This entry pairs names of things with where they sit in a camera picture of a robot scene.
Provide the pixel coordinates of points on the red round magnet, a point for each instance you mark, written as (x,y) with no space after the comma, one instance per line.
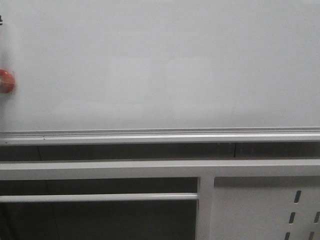
(7,82)

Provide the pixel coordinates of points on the white metal stand frame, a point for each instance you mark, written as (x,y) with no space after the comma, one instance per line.
(270,199)

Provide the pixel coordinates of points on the white whiteboard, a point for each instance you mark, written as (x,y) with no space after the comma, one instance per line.
(160,71)

